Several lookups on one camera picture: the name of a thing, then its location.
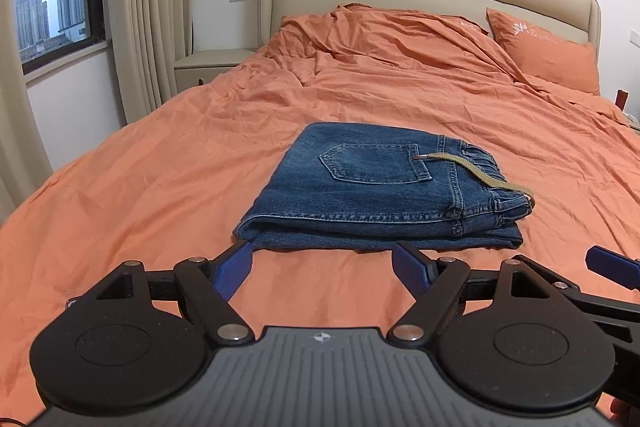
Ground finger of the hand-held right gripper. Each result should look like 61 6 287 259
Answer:
552 279 640 358
585 246 640 293

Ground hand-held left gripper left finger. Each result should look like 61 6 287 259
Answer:
85 241 256 347

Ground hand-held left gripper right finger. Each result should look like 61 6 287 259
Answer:
386 241 576 348

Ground blue denim pants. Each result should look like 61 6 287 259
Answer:
232 122 536 253

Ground bed with orange duvet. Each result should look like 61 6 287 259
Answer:
0 4 640 427

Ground beige nightstand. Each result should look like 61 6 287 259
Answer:
174 48 256 94

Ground orange pillow white print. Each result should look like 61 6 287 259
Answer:
486 8 601 96
440 14 496 40

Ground beige pleated curtain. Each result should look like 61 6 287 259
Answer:
0 0 55 225
102 0 196 125

